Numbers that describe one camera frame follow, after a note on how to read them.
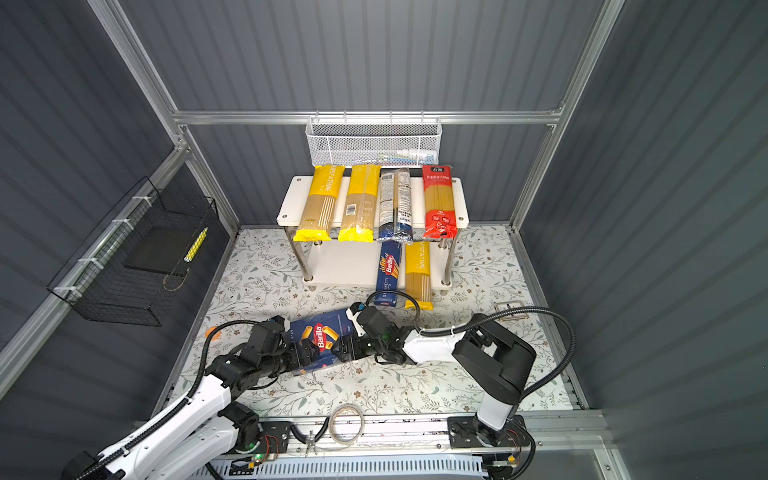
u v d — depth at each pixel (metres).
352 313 0.80
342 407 0.77
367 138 0.99
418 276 0.95
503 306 0.96
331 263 1.01
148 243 0.77
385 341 0.68
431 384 0.82
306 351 0.75
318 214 0.72
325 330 0.85
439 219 0.70
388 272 0.94
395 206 0.74
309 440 0.74
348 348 0.75
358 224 0.71
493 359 0.47
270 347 0.66
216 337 0.68
